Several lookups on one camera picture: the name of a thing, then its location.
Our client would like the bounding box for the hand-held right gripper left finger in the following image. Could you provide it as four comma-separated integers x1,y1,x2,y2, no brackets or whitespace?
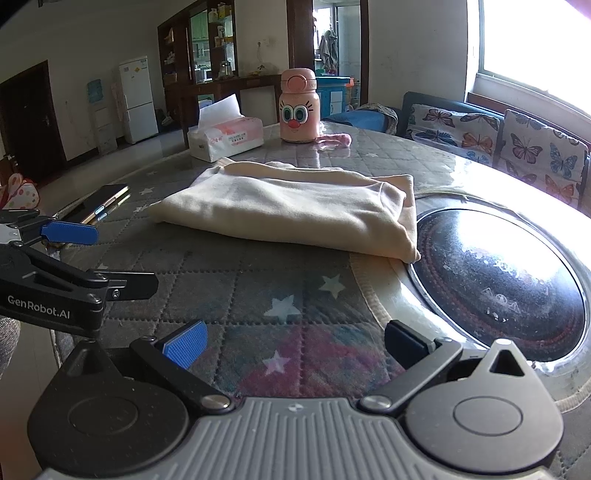
58,320,235,412

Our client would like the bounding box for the dark wooden door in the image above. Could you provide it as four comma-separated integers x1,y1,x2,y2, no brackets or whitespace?
0,60,68,188

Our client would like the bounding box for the water dispenser with blue bottle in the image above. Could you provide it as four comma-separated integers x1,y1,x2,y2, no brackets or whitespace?
86,79,119,156

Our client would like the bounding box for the pink cartoon face bottle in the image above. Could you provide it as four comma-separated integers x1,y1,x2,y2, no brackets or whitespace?
279,69,321,143

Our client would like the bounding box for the dark wooden display cabinet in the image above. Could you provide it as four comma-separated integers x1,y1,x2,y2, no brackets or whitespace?
156,0,370,136

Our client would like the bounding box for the blue storage box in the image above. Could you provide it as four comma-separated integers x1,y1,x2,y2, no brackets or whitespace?
315,76,355,119

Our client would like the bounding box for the beige garment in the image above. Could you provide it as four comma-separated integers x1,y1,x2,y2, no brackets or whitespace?
147,157,422,264

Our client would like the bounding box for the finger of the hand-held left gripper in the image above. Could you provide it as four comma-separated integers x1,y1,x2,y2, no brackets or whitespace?
21,249,159,303
0,209,100,247

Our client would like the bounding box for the person's left forearm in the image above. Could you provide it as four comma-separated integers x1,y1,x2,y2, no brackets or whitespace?
0,318,22,377

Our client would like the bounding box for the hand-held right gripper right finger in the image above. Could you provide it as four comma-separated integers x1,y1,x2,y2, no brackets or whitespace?
359,319,543,415

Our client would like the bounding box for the polka dot bag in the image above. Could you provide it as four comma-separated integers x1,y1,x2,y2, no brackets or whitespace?
0,174,41,211

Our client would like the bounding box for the pink bottle strap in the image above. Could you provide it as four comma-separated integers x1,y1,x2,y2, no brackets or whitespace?
314,132,353,151

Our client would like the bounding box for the gold smartphone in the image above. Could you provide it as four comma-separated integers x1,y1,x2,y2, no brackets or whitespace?
61,184,132,226

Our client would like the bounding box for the white pink tissue pack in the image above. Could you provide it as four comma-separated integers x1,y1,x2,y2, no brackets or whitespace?
187,93,264,162

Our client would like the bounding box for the blue blanket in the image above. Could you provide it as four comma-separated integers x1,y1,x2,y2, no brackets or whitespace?
322,103,402,136

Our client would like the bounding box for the round black glass cooktop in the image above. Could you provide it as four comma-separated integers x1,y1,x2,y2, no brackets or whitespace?
408,208,590,373

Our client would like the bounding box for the bright window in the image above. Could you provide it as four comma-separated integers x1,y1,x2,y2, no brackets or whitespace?
477,0,591,106

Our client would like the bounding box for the dark blue sofa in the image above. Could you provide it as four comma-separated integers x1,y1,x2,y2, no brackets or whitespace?
398,91,591,209

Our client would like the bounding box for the white refrigerator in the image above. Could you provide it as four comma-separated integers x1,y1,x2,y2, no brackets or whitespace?
119,56,161,145

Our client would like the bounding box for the butterfly print cushion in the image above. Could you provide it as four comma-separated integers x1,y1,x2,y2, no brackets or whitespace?
493,109,591,207
407,103,505,168

